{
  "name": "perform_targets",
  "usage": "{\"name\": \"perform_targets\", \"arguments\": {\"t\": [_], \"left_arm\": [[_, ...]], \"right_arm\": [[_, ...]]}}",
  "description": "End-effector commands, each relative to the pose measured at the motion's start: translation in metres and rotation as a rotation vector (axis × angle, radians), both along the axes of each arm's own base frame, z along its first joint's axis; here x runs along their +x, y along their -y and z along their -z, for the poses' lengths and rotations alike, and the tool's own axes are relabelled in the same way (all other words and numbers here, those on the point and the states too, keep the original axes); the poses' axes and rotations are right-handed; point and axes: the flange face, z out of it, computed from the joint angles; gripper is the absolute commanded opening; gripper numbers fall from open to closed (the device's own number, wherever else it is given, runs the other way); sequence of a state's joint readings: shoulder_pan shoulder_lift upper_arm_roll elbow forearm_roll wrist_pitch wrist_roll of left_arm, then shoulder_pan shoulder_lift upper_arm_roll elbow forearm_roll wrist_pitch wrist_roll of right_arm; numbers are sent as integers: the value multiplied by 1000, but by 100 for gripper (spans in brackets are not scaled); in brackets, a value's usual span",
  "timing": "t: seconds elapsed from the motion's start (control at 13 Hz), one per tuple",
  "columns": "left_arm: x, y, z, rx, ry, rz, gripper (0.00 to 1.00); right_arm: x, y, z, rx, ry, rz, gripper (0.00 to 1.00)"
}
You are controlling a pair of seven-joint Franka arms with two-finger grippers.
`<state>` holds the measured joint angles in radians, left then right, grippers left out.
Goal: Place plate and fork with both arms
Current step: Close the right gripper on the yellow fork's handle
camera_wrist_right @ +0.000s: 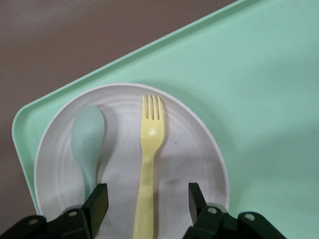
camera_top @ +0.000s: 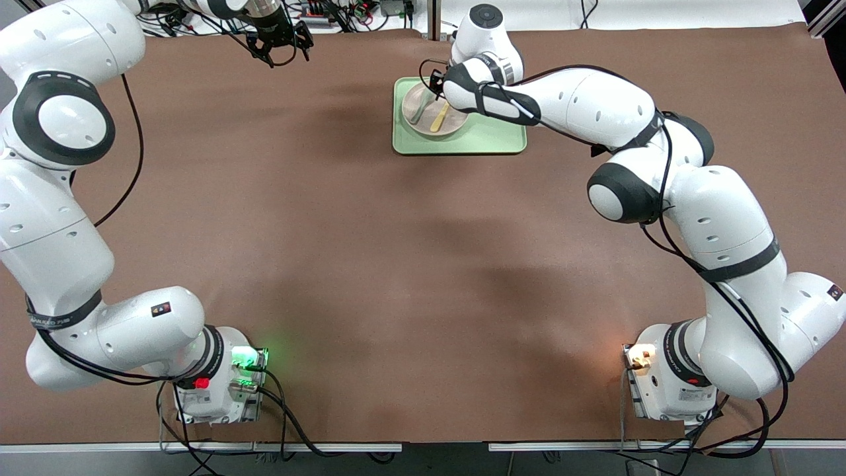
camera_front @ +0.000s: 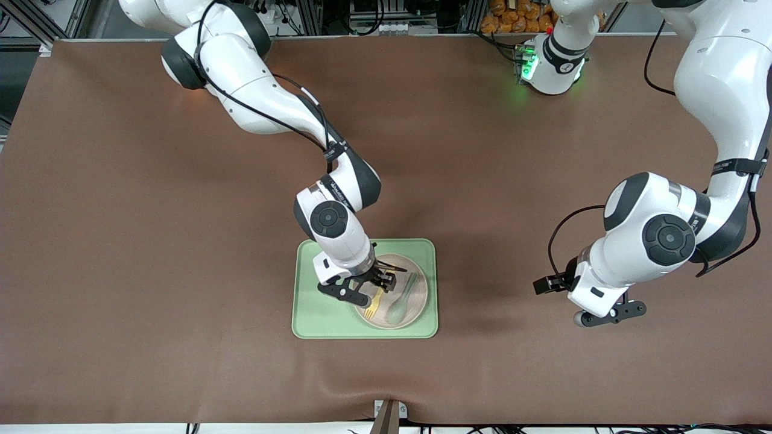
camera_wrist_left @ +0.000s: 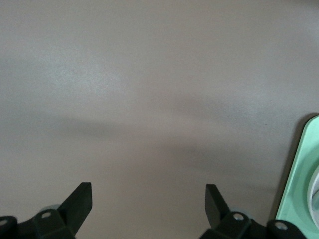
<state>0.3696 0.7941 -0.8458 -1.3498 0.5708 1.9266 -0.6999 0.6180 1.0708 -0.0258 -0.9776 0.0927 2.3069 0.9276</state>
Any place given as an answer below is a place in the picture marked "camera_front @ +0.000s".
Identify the yellow plastic fork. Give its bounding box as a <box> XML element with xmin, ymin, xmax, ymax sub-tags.
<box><xmin>364</xmin><ymin>288</ymin><xmax>387</xmax><ymax>321</ymax></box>

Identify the beige round plate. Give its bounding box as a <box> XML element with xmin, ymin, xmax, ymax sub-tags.
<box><xmin>353</xmin><ymin>254</ymin><xmax>429</xmax><ymax>330</ymax></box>

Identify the pale green plastic spoon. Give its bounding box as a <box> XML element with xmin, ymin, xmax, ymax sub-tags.
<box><xmin>386</xmin><ymin>272</ymin><xmax>418</xmax><ymax>326</ymax></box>

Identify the light green rectangular tray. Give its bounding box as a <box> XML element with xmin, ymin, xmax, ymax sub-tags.
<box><xmin>292</xmin><ymin>239</ymin><xmax>439</xmax><ymax>339</ymax></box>

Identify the brown table mat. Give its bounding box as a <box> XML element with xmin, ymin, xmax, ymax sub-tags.
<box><xmin>0</xmin><ymin>33</ymin><xmax>772</xmax><ymax>426</ymax></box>

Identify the orange snack packets pile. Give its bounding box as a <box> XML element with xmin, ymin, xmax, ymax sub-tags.
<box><xmin>481</xmin><ymin>0</ymin><xmax>558</xmax><ymax>34</ymax></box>

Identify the black right camera bracket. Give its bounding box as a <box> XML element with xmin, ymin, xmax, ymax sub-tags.
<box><xmin>317</xmin><ymin>276</ymin><xmax>372</xmax><ymax>309</ymax></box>

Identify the black camera bracket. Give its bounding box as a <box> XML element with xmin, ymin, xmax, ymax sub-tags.
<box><xmin>586</xmin><ymin>299</ymin><xmax>647</xmax><ymax>327</ymax></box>
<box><xmin>317</xmin><ymin>276</ymin><xmax>372</xmax><ymax>309</ymax></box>

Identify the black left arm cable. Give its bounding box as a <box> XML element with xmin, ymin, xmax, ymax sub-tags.
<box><xmin>546</xmin><ymin>18</ymin><xmax>762</xmax><ymax>279</ymax></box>

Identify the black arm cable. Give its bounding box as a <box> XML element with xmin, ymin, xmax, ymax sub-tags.
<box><xmin>546</xmin><ymin>18</ymin><xmax>762</xmax><ymax>279</ymax></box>
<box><xmin>194</xmin><ymin>0</ymin><xmax>338</xmax><ymax>175</ymax></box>

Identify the black left camera bracket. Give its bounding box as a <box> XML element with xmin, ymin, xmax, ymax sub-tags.
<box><xmin>586</xmin><ymin>299</ymin><xmax>647</xmax><ymax>327</ymax></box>

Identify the grey metal post bracket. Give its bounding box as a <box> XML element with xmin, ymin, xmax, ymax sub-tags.
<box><xmin>373</xmin><ymin>400</ymin><xmax>409</xmax><ymax>420</ymax></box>

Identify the aluminium camera post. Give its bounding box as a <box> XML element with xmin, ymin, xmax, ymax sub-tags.
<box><xmin>369</xmin><ymin>399</ymin><xmax>401</xmax><ymax>434</ymax></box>

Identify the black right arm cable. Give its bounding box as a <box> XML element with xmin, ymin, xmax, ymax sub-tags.
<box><xmin>194</xmin><ymin>0</ymin><xmax>338</xmax><ymax>175</ymax></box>

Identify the aluminium frame post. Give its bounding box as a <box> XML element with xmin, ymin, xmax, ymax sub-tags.
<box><xmin>464</xmin><ymin>0</ymin><xmax>484</xmax><ymax>34</ymax></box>
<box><xmin>299</xmin><ymin>0</ymin><xmax>323</xmax><ymax>36</ymax></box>

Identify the aluminium frame strut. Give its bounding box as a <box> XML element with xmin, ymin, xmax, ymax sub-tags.
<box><xmin>0</xmin><ymin>0</ymin><xmax>91</xmax><ymax>58</ymax></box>

